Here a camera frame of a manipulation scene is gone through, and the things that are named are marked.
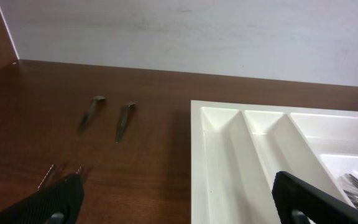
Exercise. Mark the right small metal spoon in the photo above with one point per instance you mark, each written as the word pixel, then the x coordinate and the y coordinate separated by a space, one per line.
pixel 123 120

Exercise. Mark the white plastic cutlery tray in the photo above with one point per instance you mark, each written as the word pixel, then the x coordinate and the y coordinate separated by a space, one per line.
pixel 237 149

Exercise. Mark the small metal spoon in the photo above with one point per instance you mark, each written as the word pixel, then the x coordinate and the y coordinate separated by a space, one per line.
pixel 123 120
pixel 89 114

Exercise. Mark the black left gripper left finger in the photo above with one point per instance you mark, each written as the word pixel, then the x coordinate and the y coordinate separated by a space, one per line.
pixel 64 197

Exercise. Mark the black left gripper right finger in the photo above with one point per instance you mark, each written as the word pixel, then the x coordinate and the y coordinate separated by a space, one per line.
pixel 299 202

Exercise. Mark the left small metal spoon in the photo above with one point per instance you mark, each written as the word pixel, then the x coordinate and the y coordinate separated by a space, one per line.
pixel 89 114

